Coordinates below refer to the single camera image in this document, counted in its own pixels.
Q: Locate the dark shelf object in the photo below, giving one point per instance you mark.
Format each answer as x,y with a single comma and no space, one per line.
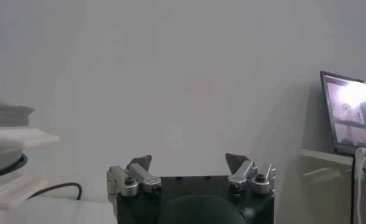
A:
350,112

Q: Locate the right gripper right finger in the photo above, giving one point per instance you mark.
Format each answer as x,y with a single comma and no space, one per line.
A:
243,176

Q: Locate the white electric cooker base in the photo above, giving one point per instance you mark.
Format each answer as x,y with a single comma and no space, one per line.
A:
15,140

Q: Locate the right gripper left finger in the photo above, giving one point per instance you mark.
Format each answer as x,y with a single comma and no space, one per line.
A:
140,178

